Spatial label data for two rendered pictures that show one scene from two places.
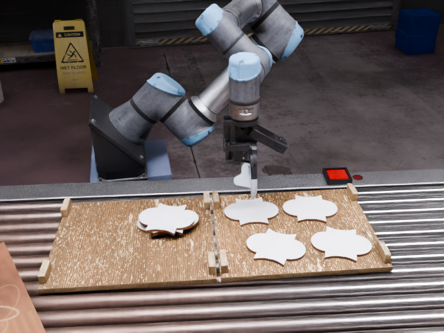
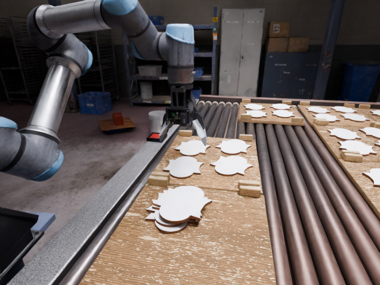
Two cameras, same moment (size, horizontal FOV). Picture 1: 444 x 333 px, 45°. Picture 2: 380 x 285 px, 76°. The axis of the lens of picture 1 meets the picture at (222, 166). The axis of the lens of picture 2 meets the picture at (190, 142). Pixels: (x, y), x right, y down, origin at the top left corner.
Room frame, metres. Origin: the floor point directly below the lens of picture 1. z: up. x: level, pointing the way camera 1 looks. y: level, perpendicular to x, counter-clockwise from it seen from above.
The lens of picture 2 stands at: (1.01, 0.63, 1.34)
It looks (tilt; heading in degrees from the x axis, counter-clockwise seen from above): 23 degrees down; 285
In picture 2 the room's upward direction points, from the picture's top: straight up
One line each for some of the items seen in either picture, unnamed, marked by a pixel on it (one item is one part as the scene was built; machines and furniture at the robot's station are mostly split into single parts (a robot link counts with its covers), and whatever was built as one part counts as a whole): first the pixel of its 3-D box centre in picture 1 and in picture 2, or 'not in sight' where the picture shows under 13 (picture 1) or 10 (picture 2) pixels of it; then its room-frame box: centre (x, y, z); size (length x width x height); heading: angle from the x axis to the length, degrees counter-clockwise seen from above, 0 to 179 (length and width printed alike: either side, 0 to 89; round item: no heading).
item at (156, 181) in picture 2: (207, 200); (158, 181); (1.26, 0.04, 0.95); 0.06 x 0.02 x 0.03; 3
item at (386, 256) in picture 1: (384, 251); (245, 137); (1.02, -0.39, 0.95); 0.06 x 0.02 x 0.03; 4
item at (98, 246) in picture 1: (133, 239); (189, 241); (1.11, 0.23, 0.93); 0.41 x 0.35 x 0.02; 93
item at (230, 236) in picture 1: (293, 230); (210, 159); (1.14, -0.18, 0.93); 0.41 x 0.35 x 0.02; 94
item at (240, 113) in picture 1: (244, 109); (181, 76); (1.21, -0.06, 1.25); 0.08 x 0.08 x 0.05
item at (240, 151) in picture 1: (240, 138); (180, 104); (1.21, -0.05, 1.17); 0.09 x 0.08 x 0.12; 94
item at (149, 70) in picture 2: not in sight; (150, 70); (3.21, -4.43, 0.74); 0.44 x 0.36 x 0.20; 176
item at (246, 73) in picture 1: (244, 78); (179, 46); (1.22, -0.06, 1.32); 0.09 x 0.08 x 0.11; 162
